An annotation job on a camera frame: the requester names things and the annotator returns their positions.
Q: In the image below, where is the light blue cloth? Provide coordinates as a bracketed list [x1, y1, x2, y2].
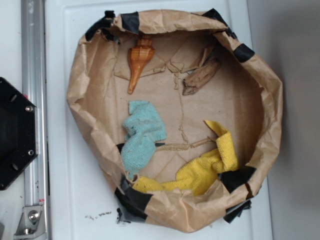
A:
[121, 100, 167, 180]

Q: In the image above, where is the orange spiral shell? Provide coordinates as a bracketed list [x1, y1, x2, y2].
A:
[127, 35, 155, 94]

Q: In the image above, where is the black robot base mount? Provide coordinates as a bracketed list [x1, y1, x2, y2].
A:
[0, 77, 38, 191]

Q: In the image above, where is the white plastic tray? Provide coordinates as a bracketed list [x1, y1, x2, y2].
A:
[44, 0, 273, 240]

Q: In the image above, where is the yellow cloth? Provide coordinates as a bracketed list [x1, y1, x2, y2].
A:
[132, 120, 239, 196]

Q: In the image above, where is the aluminium extrusion rail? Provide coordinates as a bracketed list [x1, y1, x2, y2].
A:
[21, 0, 50, 206]

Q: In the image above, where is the brown driftwood piece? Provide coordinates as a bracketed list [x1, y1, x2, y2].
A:
[182, 56, 221, 96]

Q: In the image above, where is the brown paper bag tray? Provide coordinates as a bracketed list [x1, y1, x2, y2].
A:
[66, 9, 283, 233]

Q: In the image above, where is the metal corner bracket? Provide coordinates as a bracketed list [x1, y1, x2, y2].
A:
[13, 205, 48, 240]

